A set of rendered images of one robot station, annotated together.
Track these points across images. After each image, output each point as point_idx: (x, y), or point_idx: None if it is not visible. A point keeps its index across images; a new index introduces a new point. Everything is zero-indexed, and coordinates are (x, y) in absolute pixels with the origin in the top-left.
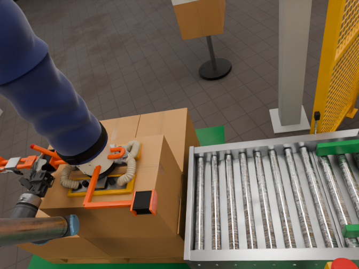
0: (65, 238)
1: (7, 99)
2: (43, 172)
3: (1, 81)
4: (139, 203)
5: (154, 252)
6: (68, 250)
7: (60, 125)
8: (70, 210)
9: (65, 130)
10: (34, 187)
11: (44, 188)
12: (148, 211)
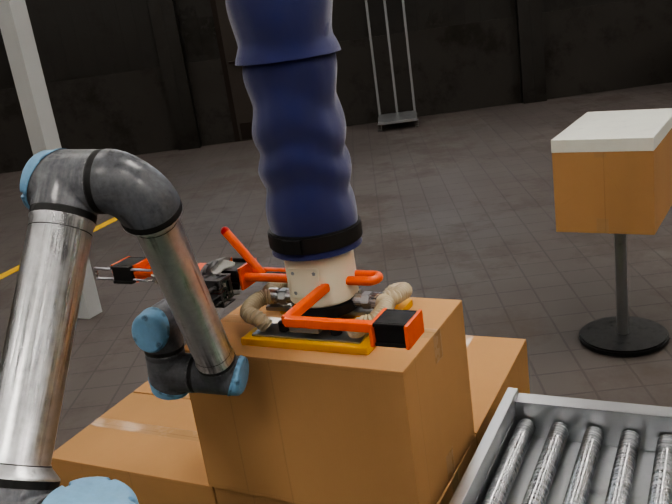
0: (174, 485)
1: (256, 97)
2: (224, 275)
3: (270, 59)
4: (388, 319)
5: None
6: None
7: (306, 164)
8: None
9: (309, 178)
10: None
11: (215, 298)
12: (398, 341)
